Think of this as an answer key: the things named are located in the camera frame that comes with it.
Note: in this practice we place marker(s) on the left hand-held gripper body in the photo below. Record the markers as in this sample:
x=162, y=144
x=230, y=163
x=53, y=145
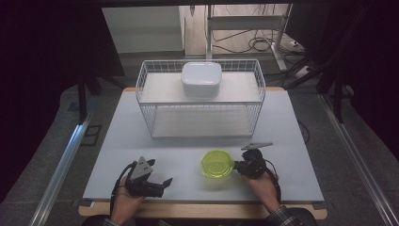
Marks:
x=141, y=185

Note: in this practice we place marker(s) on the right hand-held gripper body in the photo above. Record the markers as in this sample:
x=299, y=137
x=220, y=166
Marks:
x=254, y=164

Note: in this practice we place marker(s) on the green round plastic container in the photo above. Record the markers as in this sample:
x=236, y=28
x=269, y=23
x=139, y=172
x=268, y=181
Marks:
x=216, y=164

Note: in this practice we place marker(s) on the white square lidded container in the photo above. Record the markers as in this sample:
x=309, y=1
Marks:
x=201, y=78

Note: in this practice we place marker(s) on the person's left hand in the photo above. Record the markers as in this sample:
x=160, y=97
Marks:
x=125, y=204

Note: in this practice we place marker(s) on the person's right hand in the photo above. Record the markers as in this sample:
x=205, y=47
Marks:
x=263, y=188

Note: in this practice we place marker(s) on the grey table mat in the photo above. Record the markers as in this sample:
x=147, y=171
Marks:
x=125, y=141

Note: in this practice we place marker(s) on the wooden table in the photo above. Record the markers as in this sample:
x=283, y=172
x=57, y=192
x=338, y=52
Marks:
x=204, y=211

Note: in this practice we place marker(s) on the black metal stand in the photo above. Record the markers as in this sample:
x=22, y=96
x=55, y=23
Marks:
x=338, y=100
x=82, y=100

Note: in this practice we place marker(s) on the white power strip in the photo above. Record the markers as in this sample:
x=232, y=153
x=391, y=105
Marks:
x=302, y=72

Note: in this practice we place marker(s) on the white cabinet panel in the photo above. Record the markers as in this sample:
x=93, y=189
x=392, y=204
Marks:
x=141, y=28

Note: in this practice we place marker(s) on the aluminium floor rail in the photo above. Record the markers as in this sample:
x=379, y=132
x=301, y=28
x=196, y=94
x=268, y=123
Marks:
x=354, y=150
x=62, y=169

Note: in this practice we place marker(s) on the white metal desk frame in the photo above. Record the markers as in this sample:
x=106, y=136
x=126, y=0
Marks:
x=244, y=22

